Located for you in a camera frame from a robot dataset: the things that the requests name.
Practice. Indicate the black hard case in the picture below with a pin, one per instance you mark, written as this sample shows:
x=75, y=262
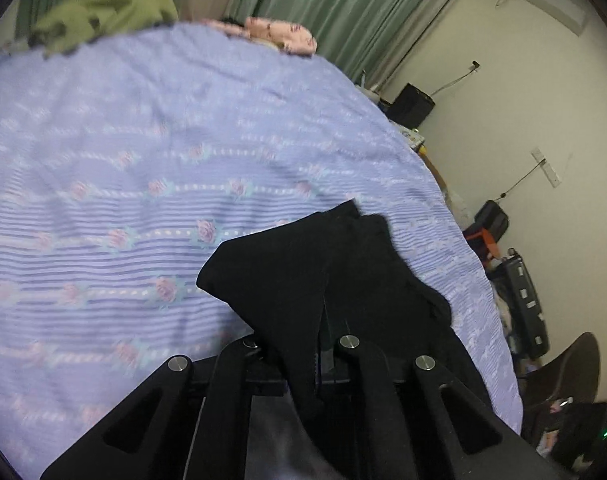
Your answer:
x=526, y=305

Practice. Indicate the printed cardboard box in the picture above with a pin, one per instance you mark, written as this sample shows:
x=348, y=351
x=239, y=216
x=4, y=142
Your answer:
x=411, y=135

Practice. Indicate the black pants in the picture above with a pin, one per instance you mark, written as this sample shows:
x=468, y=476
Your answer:
x=333, y=280

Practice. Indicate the pink printed cloth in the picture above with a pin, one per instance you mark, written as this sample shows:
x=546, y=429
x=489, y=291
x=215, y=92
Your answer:
x=283, y=37

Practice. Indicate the white wall power strip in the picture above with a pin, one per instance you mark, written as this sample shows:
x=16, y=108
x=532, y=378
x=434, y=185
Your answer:
x=546, y=167

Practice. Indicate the white air conditioner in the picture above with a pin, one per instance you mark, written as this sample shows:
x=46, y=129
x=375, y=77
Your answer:
x=548, y=2

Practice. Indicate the dark cloth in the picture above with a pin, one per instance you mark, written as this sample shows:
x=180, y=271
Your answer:
x=231, y=22

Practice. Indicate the white paper bag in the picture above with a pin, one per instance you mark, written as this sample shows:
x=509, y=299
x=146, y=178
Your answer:
x=373, y=92

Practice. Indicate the black chair backrest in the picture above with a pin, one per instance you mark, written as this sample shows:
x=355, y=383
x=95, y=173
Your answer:
x=568, y=370

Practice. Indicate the black floor appliance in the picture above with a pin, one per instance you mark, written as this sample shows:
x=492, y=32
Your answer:
x=413, y=105

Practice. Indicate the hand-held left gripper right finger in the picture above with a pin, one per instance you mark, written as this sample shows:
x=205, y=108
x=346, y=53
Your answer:
x=368, y=385

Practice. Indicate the black and orange backpack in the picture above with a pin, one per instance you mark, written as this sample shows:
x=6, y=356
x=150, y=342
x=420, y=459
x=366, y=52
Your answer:
x=488, y=225

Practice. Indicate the blue striped floral bedspread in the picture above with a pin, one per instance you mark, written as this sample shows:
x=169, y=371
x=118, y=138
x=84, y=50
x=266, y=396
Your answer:
x=133, y=160

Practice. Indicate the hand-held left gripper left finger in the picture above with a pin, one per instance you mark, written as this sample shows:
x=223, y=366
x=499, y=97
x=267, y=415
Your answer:
x=228, y=385

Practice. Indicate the green cloth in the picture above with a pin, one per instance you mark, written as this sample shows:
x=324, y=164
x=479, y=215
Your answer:
x=108, y=15

